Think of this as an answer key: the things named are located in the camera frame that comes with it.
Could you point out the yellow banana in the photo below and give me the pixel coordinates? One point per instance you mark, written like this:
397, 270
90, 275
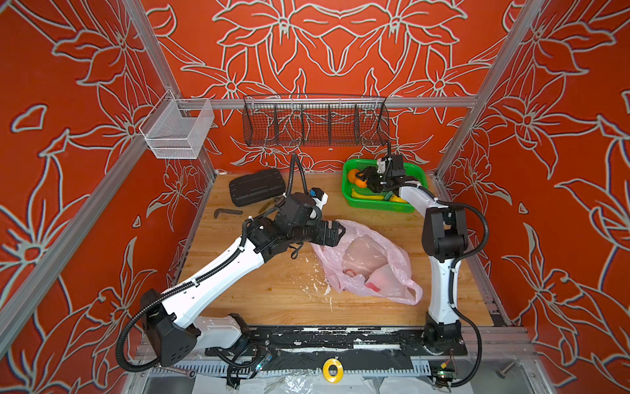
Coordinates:
359, 196

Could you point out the metal wrench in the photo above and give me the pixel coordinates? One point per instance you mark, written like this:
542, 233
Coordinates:
189, 373

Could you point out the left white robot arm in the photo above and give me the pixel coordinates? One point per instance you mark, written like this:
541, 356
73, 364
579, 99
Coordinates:
172, 319

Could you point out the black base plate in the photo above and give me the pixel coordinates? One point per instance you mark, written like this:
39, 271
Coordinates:
407, 339

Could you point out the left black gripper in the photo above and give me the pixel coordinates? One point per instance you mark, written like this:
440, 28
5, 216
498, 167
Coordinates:
323, 238

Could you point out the green plastic basket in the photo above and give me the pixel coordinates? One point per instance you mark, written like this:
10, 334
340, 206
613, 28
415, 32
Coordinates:
385, 205

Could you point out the pink plastic bag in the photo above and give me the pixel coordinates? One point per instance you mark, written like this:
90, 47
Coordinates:
365, 263

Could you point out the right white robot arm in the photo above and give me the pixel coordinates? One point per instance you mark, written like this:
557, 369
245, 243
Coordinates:
452, 232

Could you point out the black tool case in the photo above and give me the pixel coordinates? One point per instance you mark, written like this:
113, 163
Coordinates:
256, 187

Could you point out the black wire basket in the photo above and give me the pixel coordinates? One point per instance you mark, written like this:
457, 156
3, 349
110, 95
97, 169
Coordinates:
315, 120

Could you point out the yellow apple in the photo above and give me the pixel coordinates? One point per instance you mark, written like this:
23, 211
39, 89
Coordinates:
397, 199

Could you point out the yellow tape roll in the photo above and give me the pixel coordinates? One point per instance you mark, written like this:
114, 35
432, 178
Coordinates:
333, 371

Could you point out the metal drill chuck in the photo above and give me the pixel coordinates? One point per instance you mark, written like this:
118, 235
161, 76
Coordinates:
272, 203

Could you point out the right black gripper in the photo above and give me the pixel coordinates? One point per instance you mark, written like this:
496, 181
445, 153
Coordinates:
374, 175

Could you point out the clear plastic bin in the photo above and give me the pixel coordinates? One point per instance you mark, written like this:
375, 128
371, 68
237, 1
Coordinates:
177, 128

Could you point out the black hex key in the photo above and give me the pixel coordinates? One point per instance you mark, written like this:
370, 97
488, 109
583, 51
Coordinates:
226, 211

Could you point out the orange fruit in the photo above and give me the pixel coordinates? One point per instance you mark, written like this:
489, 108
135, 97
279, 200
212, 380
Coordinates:
352, 175
360, 183

